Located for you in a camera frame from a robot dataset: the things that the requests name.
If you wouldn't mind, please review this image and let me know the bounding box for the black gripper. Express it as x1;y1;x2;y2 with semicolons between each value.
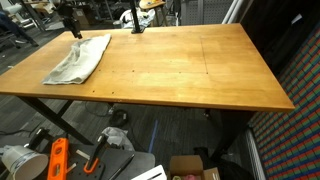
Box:
58;2;84;40

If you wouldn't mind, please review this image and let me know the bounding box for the white woven towel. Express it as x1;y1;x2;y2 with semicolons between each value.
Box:
41;33;112;85

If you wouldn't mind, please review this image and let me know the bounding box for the brown cardboard box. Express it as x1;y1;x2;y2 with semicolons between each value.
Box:
71;8;92;30

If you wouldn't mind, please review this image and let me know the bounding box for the white cloth pile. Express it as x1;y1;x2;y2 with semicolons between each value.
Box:
119;8;156;30

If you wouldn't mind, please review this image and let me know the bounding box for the round wooden side table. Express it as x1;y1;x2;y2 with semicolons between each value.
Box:
138;0;167;10

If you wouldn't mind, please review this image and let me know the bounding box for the black table leg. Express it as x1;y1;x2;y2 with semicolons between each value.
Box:
18;96;94;146
204;108;255;162

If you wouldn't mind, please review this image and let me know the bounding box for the white plastic bag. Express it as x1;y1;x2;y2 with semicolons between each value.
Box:
101;126;136;152

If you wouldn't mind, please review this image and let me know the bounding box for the grey pegboard panel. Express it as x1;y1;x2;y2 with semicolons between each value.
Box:
179;0;234;25

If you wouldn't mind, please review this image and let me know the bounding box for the orange spirit level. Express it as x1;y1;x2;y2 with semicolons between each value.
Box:
46;137;70;180

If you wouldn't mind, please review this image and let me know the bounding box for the white plastic bucket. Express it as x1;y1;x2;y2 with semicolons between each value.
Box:
0;144;50;180

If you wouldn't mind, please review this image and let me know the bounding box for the black pen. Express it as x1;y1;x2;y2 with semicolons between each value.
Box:
108;153;136;180

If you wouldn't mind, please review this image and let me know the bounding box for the dark grey work board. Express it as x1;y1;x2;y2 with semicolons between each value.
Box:
0;134;156;180

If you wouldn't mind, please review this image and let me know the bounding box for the white pole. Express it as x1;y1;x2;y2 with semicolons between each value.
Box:
229;0;248;24
221;0;240;24

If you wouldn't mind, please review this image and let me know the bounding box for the white paper sheet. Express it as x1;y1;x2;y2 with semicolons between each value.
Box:
131;164;168;180

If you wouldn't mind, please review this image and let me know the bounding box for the small open cardboard box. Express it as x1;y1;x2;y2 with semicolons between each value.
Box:
166;154;222;180

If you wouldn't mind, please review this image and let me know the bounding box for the black hanging cloth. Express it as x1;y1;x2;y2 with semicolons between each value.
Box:
239;0;320;78

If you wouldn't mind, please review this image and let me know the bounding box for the black floor bag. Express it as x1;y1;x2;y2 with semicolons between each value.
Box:
194;146;255;180

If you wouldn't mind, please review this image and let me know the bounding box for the black cable coil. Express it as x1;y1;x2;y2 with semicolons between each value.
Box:
109;108;130;128

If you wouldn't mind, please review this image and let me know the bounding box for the black handled clamp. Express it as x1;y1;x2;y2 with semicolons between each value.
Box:
26;127;50;151

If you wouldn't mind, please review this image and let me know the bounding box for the orange handled bar clamp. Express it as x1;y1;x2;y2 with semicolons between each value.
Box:
83;133;110;175

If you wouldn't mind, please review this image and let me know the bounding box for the aluminium rail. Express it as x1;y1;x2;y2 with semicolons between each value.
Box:
245;128;268;180

